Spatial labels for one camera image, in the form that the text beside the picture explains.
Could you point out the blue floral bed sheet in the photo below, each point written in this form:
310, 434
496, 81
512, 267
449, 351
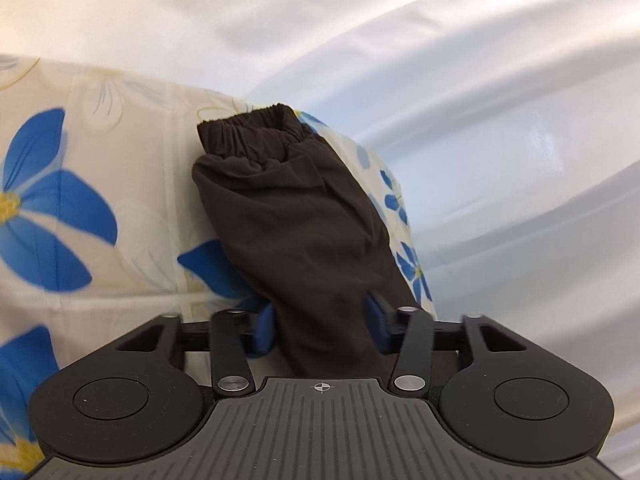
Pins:
95, 230

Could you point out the dark brown pants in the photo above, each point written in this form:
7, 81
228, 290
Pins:
295, 240

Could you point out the white curtain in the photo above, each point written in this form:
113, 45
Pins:
425, 60

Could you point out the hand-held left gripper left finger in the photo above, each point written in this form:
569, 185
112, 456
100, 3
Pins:
263, 331

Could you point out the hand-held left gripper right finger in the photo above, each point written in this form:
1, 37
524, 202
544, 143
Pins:
375, 321

